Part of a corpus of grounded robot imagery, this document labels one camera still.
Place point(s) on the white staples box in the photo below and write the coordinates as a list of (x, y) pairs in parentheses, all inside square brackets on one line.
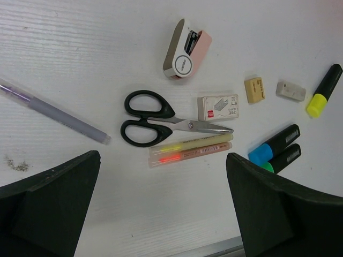
[(220, 107)]

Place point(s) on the aluminium rail frame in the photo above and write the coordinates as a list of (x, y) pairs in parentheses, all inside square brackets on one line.
[(229, 247)]

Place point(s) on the orange slim highlighter pen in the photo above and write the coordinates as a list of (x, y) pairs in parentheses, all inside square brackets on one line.
[(188, 154)]

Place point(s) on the pink white mini stapler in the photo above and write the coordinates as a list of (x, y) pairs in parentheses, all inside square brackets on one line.
[(186, 51)]

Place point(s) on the yellow capped black highlighter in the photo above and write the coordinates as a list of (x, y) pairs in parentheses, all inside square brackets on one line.
[(324, 91)]

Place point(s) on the grey white eraser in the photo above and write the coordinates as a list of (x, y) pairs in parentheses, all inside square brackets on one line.
[(290, 91)]

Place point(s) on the blue capped black highlighter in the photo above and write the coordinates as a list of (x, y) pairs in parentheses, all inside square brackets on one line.
[(275, 145)]

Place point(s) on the purple slim highlighter pen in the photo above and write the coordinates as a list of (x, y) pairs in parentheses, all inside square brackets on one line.
[(26, 99)]

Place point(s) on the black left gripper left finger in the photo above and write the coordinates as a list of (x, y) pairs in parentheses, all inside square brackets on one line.
[(43, 215)]

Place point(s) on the yellow slim highlighter pen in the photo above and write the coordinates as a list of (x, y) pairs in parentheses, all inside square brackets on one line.
[(190, 144)]

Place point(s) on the tan eraser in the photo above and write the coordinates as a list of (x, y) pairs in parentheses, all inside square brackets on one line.
[(254, 90)]

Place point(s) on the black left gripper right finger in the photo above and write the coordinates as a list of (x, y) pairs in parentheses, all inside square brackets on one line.
[(279, 217)]

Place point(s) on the green capped black highlighter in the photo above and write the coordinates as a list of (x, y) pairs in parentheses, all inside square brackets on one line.
[(283, 160)]

